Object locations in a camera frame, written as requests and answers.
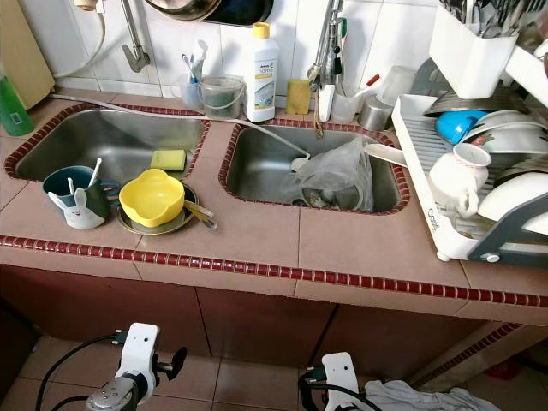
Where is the stainless steel dish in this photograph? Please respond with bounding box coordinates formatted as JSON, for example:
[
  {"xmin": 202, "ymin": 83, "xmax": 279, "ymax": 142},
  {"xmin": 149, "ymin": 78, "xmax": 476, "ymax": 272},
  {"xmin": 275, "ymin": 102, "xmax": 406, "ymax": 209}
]
[{"xmin": 116, "ymin": 184, "xmax": 200, "ymax": 236}]

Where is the metal spoon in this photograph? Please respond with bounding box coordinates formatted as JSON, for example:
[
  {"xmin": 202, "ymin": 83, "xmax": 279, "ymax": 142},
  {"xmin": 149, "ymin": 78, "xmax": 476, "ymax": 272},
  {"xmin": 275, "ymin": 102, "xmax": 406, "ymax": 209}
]
[{"xmin": 184, "ymin": 201, "xmax": 217, "ymax": 230}]

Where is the yellow plastic bowl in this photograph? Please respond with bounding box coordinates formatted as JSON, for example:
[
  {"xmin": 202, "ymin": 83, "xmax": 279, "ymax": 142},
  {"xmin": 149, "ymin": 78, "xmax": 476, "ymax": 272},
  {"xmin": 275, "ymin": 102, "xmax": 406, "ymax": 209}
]
[{"xmin": 118, "ymin": 168, "xmax": 186, "ymax": 229}]

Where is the white rabbit cup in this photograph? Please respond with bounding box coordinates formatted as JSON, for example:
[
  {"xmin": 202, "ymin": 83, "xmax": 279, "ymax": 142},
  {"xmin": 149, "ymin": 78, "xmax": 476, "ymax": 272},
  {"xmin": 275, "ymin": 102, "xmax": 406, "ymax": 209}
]
[{"xmin": 49, "ymin": 188, "xmax": 105, "ymax": 230}]

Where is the white plastic spoon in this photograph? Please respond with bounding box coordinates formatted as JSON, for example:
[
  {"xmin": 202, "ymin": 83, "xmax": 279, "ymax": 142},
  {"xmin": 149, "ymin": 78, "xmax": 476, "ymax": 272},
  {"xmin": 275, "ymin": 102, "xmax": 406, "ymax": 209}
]
[{"xmin": 87, "ymin": 158, "xmax": 104, "ymax": 189}]

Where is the teal ceramic mug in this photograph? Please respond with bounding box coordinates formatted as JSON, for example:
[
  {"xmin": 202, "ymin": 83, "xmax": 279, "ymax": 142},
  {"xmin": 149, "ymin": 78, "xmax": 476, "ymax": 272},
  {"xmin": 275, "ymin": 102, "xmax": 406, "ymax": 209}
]
[{"xmin": 42, "ymin": 165, "xmax": 112, "ymax": 219}]

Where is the brown cabinet door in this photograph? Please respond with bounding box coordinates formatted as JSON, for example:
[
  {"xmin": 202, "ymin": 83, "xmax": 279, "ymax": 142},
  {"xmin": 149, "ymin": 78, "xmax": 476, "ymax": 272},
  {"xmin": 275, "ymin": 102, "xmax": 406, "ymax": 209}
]
[
  {"xmin": 317, "ymin": 304, "xmax": 523, "ymax": 386},
  {"xmin": 195, "ymin": 287, "xmax": 343, "ymax": 365},
  {"xmin": 0, "ymin": 264, "xmax": 206, "ymax": 356}
]

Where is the yellow green dish sponge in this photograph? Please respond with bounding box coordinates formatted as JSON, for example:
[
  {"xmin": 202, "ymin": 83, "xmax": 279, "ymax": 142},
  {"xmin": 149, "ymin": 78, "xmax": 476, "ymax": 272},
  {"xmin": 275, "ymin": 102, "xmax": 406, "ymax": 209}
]
[{"xmin": 150, "ymin": 149, "xmax": 188, "ymax": 171}]

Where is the stainless steel sink basin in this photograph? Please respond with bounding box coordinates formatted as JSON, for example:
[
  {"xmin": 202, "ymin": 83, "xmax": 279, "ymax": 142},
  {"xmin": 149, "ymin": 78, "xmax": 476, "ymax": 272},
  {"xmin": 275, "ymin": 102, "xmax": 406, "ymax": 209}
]
[
  {"xmin": 13, "ymin": 107, "xmax": 211, "ymax": 182},
  {"xmin": 220, "ymin": 122, "xmax": 412, "ymax": 215}
]

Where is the grey cloth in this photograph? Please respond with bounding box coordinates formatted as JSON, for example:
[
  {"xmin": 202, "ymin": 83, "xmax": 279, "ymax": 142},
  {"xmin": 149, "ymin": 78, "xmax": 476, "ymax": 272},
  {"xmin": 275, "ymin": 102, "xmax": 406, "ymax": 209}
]
[{"xmin": 364, "ymin": 381, "xmax": 480, "ymax": 411}]

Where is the clear plastic bag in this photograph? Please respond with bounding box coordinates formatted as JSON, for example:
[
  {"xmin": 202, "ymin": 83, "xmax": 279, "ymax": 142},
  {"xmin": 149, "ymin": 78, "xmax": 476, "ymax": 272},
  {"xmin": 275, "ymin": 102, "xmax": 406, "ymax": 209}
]
[{"xmin": 295, "ymin": 137, "xmax": 375, "ymax": 212}]

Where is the clear plastic pail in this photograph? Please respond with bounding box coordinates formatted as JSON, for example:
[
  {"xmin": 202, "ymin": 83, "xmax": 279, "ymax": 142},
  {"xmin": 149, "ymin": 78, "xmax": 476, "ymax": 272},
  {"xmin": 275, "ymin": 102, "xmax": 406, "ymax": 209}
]
[{"xmin": 200, "ymin": 75, "xmax": 245, "ymax": 121}]

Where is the clear toothbrush cup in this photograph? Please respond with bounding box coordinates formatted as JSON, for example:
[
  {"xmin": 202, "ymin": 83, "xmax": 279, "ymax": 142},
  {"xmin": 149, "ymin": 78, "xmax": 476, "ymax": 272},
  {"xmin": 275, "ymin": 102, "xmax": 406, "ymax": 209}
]
[{"xmin": 180, "ymin": 73, "xmax": 205, "ymax": 110}]

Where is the mustard yellow sponge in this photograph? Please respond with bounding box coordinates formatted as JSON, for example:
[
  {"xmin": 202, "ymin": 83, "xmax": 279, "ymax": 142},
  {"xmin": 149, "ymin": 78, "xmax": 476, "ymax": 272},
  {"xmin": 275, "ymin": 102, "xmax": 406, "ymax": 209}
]
[{"xmin": 286, "ymin": 79, "xmax": 312, "ymax": 116}]

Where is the white bottle yellow cap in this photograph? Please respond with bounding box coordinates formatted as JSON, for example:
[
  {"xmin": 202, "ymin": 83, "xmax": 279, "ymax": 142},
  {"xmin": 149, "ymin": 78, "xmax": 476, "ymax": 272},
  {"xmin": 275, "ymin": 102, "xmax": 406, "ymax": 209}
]
[{"xmin": 244, "ymin": 22, "xmax": 281, "ymax": 123}]

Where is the cream drain spout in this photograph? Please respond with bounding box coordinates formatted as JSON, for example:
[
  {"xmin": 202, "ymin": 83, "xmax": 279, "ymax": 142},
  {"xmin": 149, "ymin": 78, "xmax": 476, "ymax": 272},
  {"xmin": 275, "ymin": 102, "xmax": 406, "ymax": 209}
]
[{"xmin": 364, "ymin": 143, "xmax": 408, "ymax": 168}]

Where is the green dish soap bottle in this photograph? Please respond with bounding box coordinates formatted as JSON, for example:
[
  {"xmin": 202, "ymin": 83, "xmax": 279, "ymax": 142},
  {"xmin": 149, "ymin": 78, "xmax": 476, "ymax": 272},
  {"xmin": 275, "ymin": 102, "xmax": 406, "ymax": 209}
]
[{"xmin": 0, "ymin": 73, "xmax": 35, "ymax": 136}]

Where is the blue white toothbrush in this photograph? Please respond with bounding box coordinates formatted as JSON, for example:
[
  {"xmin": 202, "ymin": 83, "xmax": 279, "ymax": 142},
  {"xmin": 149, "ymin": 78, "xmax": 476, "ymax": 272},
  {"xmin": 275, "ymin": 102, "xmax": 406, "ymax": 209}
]
[{"xmin": 184, "ymin": 40, "xmax": 210, "ymax": 85}]

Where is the white dish rack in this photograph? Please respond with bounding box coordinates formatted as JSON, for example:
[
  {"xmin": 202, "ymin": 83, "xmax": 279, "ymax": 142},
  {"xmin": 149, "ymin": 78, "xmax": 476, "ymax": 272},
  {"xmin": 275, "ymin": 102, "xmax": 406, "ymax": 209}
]
[{"xmin": 391, "ymin": 43, "xmax": 548, "ymax": 264}]

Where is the small stainless steel cup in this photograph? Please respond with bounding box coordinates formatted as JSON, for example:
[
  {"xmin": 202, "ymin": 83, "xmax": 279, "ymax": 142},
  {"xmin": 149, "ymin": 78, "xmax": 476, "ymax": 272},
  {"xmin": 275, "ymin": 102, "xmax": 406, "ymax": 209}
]
[{"xmin": 358, "ymin": 96, "xmax": 395, "ymax": 132}]

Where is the thin white tube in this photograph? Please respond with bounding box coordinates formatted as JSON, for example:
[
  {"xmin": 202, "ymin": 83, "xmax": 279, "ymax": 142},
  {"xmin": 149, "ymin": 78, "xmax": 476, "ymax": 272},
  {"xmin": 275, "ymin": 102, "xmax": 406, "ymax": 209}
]
[{"xmin": 51, "ymin": 9, "xmax": 108, "ymax": 82}]

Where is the white ceramic jug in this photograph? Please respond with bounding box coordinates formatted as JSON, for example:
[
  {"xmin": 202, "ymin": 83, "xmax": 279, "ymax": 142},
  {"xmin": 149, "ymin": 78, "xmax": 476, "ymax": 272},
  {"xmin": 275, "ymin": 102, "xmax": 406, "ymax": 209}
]
[{"xmin": 428, "ymin": 143, "xmax": 493, "ymax": 219}]

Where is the hanging steel pan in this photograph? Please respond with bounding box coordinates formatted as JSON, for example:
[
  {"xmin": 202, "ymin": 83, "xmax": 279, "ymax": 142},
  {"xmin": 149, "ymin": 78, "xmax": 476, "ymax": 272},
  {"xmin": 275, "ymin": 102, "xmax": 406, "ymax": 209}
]
[{"xmin": 144, "ymin": 0, "xmax": 223, "ymax": 22}]

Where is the clear plastic container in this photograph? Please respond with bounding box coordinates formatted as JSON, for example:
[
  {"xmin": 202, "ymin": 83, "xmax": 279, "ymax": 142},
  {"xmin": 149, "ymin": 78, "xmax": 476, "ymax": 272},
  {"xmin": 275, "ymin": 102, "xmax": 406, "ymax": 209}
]
[{"xmin": 377, "ymin": 64, "xmax": 416, "ymax": 108}]

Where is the chrome gooseneck faucet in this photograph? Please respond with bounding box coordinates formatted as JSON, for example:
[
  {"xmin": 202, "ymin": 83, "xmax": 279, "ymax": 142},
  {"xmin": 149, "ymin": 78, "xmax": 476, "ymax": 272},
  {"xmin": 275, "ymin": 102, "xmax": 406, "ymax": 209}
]
[{"xmin": 307, "ymin": 0, "xmax": 348, "ymax": 91}]

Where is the hanging black pan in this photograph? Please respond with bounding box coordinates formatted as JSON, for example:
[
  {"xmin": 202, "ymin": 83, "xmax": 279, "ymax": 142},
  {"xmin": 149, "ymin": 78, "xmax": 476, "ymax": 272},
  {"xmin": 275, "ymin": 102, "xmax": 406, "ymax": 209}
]
[{"xmin": 205, "ymin": 0, "xmax": 275, "ymax": 27}]

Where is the blue bowl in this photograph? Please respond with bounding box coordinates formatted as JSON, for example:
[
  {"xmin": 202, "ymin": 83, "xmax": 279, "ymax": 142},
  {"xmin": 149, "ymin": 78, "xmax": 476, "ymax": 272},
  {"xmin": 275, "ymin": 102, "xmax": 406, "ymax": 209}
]
[{"xmin": 435, "ymin": 110, "xmax": 489, "ymax": 145}]

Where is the white plate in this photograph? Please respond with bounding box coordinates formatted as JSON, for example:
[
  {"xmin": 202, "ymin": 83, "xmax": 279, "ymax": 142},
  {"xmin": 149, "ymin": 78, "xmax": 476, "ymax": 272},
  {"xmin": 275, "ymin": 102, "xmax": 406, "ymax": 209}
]
[{"xmin": 477, "ymin": 171, "xmax": 548, "ymax": 236}]

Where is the steel mixing bowl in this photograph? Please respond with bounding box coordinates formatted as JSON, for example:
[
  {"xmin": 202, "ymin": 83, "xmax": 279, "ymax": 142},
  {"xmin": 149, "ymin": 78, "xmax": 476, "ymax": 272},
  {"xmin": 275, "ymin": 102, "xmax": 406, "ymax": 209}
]
[{"xmin": 424, "ymin": 86, "xmax": 532, "ymax": 118}]

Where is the white patterned bowl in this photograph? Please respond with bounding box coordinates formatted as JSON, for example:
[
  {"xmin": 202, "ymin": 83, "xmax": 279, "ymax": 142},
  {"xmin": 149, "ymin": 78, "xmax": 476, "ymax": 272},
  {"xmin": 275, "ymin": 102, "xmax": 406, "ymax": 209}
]
[{"xmin": 462, "ymin": 111, "xmax": 548, "ymax": 159}]

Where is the white cutlery holder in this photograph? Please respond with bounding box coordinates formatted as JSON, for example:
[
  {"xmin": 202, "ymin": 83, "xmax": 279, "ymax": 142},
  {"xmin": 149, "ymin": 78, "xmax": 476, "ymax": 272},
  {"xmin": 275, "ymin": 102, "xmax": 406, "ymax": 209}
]
[{"xmin": 428, "ymin": 4, "xmax": 519, "ymax": 99}]

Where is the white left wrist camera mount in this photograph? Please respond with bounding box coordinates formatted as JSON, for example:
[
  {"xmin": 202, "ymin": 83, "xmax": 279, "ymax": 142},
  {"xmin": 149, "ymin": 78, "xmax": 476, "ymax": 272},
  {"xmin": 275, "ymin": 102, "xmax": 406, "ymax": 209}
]
[{"xmin": 116, "ymin": 323, "xmax": 160, "ymax": 386}]

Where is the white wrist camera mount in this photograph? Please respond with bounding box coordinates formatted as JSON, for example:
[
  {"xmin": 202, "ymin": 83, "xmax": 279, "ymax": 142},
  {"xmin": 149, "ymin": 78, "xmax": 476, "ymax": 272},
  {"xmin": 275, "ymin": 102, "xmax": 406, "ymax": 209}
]
[
  {"xmin": 116, "ymin": 323, "xmax": 160, "ymax": 386},
  {"xmin": 321, "ymin": 352, "xmax": 363, "ymax": 411}
]

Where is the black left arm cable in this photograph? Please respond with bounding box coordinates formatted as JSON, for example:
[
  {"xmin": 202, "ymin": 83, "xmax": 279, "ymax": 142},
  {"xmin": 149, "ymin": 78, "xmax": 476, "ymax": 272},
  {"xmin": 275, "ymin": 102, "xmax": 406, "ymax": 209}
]
[{"xmin": 36, "ymin": 334, "xmax": 129, "ymax": 411}]

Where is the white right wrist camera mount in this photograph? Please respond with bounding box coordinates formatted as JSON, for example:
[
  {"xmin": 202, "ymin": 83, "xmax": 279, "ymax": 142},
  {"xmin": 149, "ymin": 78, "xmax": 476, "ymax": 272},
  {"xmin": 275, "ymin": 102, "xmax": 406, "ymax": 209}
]
[{"xmin": 321, "ymin": 352, "xmax": 363, "ymax": 411}]

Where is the white water hose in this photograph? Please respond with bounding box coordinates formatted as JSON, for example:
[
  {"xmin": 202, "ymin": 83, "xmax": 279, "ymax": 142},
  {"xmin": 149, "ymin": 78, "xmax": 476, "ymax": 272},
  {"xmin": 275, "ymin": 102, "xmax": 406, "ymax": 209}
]
[{"xmin": 51, "ymin": 94, "xmax": 309, "ymax": 168}]

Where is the chrome wall tap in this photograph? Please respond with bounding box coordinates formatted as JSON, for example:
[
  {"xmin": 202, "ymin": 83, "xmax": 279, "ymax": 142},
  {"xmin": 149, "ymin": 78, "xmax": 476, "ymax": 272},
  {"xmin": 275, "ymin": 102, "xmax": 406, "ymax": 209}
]
[{"xmin": 122, "ymin": 0, "xmax": 151, "ymax": 74}]

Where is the clear jug red handle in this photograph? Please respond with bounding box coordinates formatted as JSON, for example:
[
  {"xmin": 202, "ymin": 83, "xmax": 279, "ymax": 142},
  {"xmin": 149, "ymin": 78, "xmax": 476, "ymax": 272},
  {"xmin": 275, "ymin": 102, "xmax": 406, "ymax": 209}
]
[{"xmin": 330, "ymin": 73, "xmax": 382, "ymax": 123}]

